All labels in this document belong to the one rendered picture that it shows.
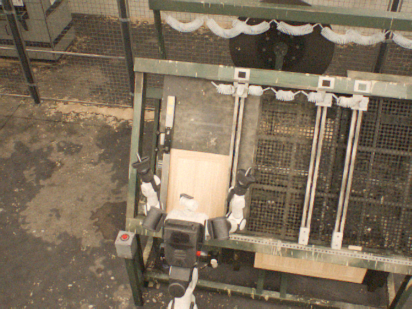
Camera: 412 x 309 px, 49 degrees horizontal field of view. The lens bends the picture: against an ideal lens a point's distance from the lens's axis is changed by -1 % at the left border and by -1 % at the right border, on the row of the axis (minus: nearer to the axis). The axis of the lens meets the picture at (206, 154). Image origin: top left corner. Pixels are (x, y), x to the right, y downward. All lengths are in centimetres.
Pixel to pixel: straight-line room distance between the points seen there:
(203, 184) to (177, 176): 21
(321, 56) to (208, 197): 137
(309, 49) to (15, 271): 325
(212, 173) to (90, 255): 170
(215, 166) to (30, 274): 213
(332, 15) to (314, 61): 42
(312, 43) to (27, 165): 351
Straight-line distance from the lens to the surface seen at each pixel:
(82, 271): 444
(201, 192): 338
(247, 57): 367
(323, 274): 403
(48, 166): 549
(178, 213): 296
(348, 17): 342
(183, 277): 299
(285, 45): 355
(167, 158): 335
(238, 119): 323
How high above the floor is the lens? 360
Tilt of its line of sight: 43 degrees down
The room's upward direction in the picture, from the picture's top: 1 degrees counter-clockwise
